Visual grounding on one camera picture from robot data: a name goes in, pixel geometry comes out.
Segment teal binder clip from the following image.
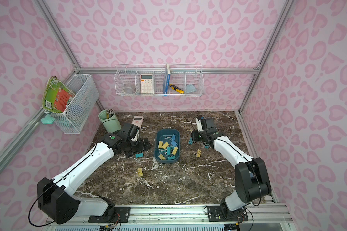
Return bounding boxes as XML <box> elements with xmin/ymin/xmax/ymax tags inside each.
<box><xmin>135</xmin><ymin>153</ymin><xmax>144</xmax><ymax>158</ymax></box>

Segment teal plastic storage box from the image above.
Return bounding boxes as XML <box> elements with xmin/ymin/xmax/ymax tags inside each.
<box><xmin>154</xmin><ymin>129</ymin><xmax>180</xmax><ymax>164</ymax></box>

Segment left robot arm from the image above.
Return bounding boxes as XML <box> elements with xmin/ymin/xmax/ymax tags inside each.
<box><xmin>36</xmin><ymin>123</ymin><xmax>151</xmax><ymax>225</ymax></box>

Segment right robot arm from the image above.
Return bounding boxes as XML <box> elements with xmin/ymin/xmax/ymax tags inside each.
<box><xmin>191</xmin><ymin>115</ymin><xmax>272</xmax><ymax>214</ymax></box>

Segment pink calculator on table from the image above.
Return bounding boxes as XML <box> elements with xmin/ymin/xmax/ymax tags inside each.
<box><xmin>132</xmin><ymin>116</ymin><xmax>144</xmax><ymax>128</ymax></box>

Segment mint green pen cup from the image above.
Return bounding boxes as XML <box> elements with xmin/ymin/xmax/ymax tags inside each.
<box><xmin>98</xmin><ymin>109</ymin><xmax>121</xmax><ymax>133</ymax></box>

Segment light blue cloth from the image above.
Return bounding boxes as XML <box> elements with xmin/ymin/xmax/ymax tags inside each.
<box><xmin>186</xmin><ymin>84</ymin><xmax>197</xmax><ymax>94</ymax></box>

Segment yellow black utility knife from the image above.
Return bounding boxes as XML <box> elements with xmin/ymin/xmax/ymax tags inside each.
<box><xmin>170</xmin><ymin>84</ymin><xmax>185</xmax><ymax>94</ymax></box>

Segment clear tape roll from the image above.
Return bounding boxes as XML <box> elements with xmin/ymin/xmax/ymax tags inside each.
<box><xmin>123</xmin><ymin>84</ymin><xmax>136</xmax><ymax>94</ymax></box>

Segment white mesh side basket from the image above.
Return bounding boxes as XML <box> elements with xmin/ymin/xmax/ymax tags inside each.
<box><xmin>48</xmin><ymin>74</ymin><xmax>99</xmax><ymax>134</ymax></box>

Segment blue book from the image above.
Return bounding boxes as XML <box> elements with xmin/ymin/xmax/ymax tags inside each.
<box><xmin>163</xmin><ymin>64</ymin><xmax>171</xmax><ymax>96</ymax></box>

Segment white orange calculator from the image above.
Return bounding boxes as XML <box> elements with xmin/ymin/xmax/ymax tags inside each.
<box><xmin>140</xmin><ymin>74</ymin><xmax>154</xmax><ymax>94</ymax></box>

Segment mint star hook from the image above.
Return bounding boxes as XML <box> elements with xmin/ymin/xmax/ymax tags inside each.
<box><xmin>40</xmin><ymin>114</ymin><xmax>56</xmax><ymax>125</ymax></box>

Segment green red booklet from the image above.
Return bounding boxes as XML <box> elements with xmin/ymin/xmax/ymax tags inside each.
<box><xmin>42</xmin><ymin>76</ymin><xmax>76</xmax><ymax>113</ymax></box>

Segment white wire wall basket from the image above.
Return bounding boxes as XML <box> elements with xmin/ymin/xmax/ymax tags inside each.
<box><xmin>114</xmin><ymin>64</ymin><xmax>204</xmax><ymax>96</ymax></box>

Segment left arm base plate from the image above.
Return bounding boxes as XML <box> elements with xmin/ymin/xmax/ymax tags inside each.
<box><xmin>88</xmin><ymin>207</ymin><xmax>131</xmax><ymax>224</ymax></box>

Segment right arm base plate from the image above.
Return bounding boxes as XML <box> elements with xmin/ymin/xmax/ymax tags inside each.
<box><xmin>203</xmin><ymin>204</ymin><xmax>249</xmax><ymax>223</ymax></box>

